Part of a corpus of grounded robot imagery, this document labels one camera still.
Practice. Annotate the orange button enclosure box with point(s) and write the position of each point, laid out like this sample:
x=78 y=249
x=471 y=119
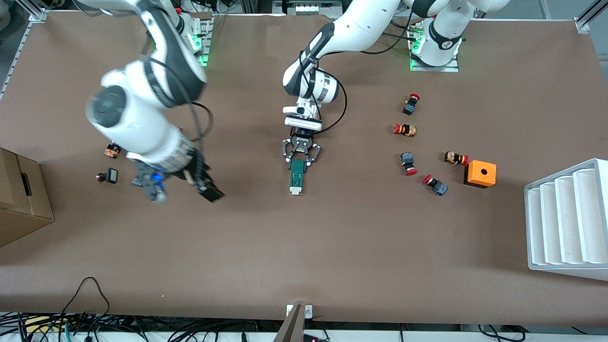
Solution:
x=480 y=173

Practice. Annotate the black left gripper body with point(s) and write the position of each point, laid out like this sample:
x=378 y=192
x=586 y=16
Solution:
x=301 y=133

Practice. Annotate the yellow flat object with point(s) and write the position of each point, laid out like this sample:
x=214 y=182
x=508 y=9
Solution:
x=42 y=323

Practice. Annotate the green terminal block module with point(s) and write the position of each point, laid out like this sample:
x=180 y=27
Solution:
x=297 y=178

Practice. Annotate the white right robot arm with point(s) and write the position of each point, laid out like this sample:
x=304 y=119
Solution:
x=137 y=123

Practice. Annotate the red mushroom button orange block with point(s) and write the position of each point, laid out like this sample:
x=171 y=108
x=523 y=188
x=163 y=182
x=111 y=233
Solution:
x=453 y=157
x=408 y=130

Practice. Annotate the aluminium frame profile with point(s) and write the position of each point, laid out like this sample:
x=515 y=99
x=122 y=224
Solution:
x=582 y=24
x=38 y=16

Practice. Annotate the black button orange block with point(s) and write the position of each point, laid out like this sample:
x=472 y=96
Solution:
x=111 y=153

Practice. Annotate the red mushroom button blue block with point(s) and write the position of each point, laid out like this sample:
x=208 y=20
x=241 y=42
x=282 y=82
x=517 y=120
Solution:
x=439 y=187
x=409 y=108
x=407 y=159

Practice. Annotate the white stepped tray rack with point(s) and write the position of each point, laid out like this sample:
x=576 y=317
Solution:
x=565 y=223

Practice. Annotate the device with white lights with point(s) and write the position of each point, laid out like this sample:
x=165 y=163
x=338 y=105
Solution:
x=308 y=8

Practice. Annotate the aluminium profile post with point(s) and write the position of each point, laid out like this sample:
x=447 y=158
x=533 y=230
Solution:
x=292 y=327

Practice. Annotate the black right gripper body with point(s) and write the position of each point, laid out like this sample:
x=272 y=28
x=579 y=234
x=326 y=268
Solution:
x=196 y=172

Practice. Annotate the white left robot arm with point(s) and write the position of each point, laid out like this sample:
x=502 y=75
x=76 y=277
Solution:
x=361 y=23

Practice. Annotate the black square push button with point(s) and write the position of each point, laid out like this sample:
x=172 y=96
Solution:
x=112 y=175

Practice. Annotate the green button blue block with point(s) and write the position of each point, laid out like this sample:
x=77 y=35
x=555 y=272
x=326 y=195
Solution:
x=137 y=182

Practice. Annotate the brown cardboard box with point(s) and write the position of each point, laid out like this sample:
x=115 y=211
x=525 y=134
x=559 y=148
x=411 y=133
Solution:
x=23 y=209

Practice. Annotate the small board with red LED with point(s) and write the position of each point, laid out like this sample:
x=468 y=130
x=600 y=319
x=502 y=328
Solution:
x=311 y=338

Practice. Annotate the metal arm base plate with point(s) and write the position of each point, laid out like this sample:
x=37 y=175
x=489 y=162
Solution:
x=206 y=35
x=434 y=69

